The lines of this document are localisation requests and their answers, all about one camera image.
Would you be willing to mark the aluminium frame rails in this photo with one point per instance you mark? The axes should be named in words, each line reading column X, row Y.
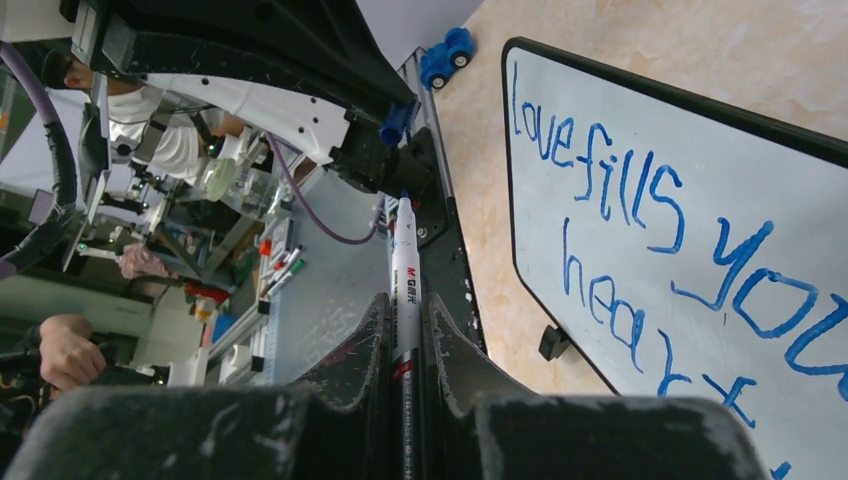
column 427, row 115

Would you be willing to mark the black framed whiteboard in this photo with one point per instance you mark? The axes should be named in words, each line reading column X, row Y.
column 688, row 247

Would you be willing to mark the blue toy car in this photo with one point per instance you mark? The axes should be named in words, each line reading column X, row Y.
column 441, row 61

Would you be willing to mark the operator in white shirt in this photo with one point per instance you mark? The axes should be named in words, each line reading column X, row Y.
column 181, row 153

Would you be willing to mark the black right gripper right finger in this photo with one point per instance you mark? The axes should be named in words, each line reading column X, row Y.
column 487, row 425

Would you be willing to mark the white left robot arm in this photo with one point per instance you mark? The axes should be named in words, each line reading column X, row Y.
column 327, row 133

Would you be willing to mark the white blue whiteboard marker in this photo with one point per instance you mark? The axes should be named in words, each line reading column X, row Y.
column 406, row 345

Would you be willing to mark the blue marker cap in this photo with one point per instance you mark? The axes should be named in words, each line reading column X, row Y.
column 397, row 122

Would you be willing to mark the operator bare hand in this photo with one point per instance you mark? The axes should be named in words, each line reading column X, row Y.
column 69, row 359

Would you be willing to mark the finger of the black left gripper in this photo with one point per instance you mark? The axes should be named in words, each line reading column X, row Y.
column 323, row 49

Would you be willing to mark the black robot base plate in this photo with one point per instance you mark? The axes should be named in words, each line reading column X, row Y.
column 442, row 248

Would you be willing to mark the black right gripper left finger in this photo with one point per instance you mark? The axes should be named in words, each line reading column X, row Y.
column 328, row 424

